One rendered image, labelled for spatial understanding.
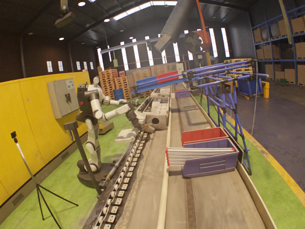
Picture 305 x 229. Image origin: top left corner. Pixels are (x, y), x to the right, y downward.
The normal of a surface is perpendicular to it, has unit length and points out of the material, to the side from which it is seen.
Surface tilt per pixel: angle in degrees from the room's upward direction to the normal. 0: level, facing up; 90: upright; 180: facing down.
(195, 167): 92
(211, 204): 0
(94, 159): 90
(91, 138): 90
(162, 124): 90
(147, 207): 0
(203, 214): 0
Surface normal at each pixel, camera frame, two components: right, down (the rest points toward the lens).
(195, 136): -0.12, 0.25
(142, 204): -0.16, -0.95
